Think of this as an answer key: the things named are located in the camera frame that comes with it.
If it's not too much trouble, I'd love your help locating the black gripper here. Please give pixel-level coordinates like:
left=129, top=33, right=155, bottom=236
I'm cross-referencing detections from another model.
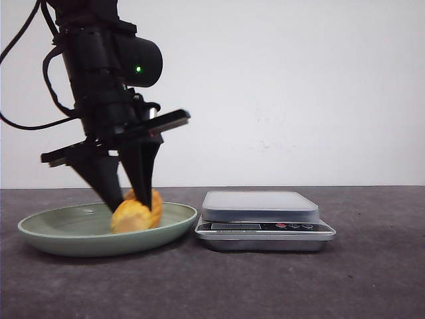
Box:
left=41, top=96, right=191, bottom=213

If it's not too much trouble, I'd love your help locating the yellow corn cob piece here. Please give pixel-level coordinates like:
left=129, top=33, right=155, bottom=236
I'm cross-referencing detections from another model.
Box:
left=110, top=189, right=163, bottom=233

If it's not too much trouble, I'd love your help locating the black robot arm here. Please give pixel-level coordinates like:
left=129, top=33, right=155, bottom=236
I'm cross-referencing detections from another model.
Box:
left=41, top=1, right=190, bottom=210

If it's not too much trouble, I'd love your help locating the light green plate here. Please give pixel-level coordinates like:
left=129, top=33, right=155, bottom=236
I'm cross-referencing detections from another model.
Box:
left=18, top=202, right=198, bottom=257

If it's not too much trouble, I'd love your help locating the silver digital kitchen scale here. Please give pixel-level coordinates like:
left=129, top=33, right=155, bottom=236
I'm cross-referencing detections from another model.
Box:
left=195, top=191, right=336, bottom=251

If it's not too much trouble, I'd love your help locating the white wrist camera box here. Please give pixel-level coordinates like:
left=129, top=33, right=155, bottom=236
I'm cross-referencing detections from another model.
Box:
left=148, top=106, right=161, bottom=120

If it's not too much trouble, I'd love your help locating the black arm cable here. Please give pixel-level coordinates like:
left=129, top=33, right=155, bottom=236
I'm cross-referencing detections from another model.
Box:
left=0, top=0, right=80, bottom=131

